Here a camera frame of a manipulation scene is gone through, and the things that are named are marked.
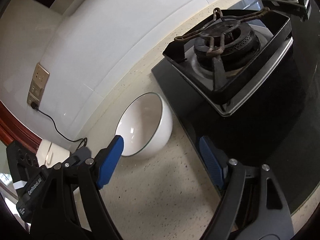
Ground plain white bowl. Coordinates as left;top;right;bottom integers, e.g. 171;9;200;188
115;92;173;159

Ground cream rice cooker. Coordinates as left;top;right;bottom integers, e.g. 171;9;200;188
36;139;70;168

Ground black gas stove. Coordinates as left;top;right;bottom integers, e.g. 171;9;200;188
152;0;319;212

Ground rusty burner grate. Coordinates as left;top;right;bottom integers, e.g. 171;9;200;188
163;8;292;105

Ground red wooden window frame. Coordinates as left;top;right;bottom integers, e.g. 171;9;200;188
0;102;42;153

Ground black power cable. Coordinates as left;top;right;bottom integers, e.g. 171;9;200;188
31;101;89;153

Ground beige wall socket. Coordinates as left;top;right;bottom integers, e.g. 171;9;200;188
27;63;50;106

